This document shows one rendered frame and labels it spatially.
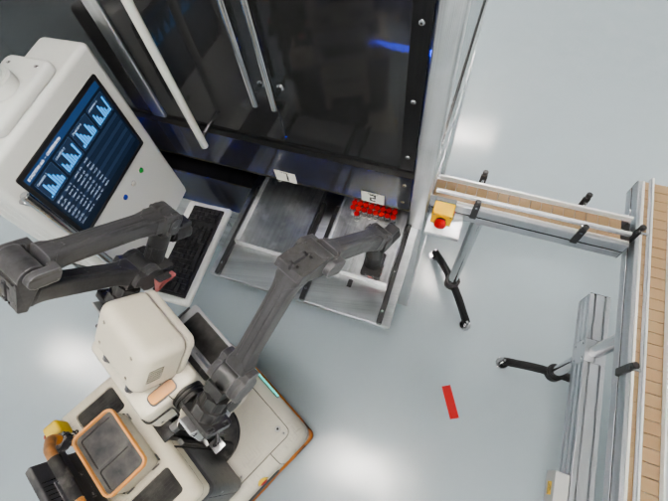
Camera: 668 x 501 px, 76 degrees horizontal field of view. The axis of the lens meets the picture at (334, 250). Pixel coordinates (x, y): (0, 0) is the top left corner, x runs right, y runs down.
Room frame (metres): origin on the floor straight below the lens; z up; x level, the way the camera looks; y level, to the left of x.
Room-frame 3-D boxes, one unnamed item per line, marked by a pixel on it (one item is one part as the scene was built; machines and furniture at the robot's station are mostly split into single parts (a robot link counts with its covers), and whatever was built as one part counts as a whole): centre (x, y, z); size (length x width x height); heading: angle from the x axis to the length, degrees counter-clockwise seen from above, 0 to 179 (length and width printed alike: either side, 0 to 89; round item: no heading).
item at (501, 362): (0.24, -0.93, 0.07); 0.50 x 0.08 x 0.14; 61
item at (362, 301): (0.78, 0.05, 0.87); 0.70 x 0.48 x 0.02; 61
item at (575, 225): (0.72, -0.72, 0.92); 0.69 x 0.16 x 0.16; 61
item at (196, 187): (1.26, 0.58, 0.73); 1.98 x 0.01 x 0.25; 61
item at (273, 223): (0.92, 0.17, 0.90); 0.34 x 0.26 x 0.04; 151
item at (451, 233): (0.77, -0.44, 0.87); 0.14 x 0.13 x 0.02; 151
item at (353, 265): (0.76, -0.13, 0.90); 0.34 x 0.26 x 0.04; 151
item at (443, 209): (0.74, -0.40, 1.00); 0.08 x 0.07 x 0.07; 151
